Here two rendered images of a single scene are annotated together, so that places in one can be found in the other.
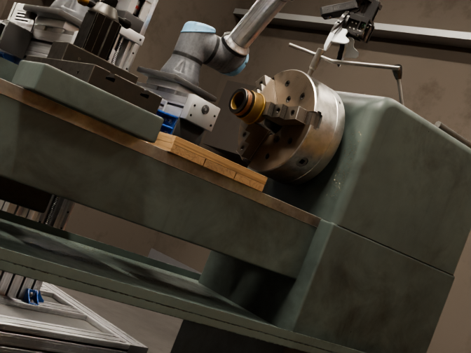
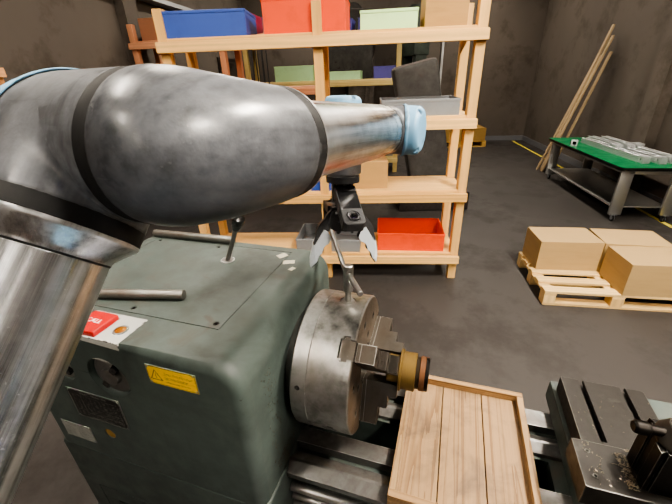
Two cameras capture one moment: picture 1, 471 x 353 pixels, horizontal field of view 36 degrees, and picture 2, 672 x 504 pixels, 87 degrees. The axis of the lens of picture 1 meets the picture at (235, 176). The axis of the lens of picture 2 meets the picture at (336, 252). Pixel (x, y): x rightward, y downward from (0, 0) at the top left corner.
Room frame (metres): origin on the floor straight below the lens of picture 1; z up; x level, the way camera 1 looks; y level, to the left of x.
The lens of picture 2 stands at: (2.48, 0.44, 1.68)
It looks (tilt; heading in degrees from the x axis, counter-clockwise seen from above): 26 degrees down; 235
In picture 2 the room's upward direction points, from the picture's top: 2 degrees counter-clockwise
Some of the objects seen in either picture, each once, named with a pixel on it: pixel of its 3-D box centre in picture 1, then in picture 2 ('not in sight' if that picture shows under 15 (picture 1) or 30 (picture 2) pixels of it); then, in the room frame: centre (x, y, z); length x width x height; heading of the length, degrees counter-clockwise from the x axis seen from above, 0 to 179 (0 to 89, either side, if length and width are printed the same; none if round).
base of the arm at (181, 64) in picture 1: (183, 69); not in sight; (2.64, 0.32, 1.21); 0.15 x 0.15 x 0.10
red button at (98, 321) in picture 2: not in sight; (95, 324); (2.54, -0.31, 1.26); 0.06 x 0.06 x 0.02; 36
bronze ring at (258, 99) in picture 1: (249, 106); (407, 370); (2.00, 0.04, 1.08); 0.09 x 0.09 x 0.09; 37
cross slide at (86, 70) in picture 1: (86, 82); (632, 470); (1.74, 0.42, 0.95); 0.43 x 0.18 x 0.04; 36
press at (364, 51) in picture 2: not in sight; (342, 81); (-3.38, -7.31, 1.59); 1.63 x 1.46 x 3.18; 136
